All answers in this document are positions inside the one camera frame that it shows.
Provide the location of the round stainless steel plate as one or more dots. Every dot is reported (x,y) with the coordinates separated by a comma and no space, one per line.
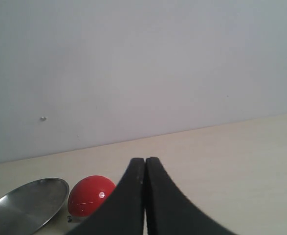
(29,207)

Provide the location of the red dome push button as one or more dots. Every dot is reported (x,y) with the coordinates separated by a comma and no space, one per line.
(88,195)

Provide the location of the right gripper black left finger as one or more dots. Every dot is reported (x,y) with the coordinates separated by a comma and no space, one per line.
(123,211)

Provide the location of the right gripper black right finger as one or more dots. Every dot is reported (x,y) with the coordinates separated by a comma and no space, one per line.
(169,211)

